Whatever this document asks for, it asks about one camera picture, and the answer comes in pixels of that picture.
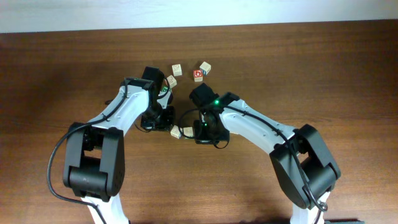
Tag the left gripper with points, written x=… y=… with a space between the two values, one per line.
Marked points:
x=165 y=125

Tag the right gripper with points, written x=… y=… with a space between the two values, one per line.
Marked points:
x=200 y=138

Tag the wooden block green front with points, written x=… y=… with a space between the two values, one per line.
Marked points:
x=188 y=132

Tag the wooden block blue corner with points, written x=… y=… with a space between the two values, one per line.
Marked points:
x=175 y=132

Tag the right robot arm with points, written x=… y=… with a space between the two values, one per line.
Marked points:
x=304 y=166

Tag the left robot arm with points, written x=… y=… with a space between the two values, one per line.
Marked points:
x=94 y=160

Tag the green faced wooden block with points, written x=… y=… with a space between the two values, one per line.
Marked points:
x=166 y=89

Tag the wooden block red drawing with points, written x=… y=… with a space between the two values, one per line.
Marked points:
x=171 y=81

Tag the plain wooden block top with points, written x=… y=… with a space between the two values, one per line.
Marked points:
x=177 y=70

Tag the red faced wooden block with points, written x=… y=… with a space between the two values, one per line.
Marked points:
x=198 y=75

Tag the wooden block blue side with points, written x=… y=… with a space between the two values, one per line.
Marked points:
x=205 y=68

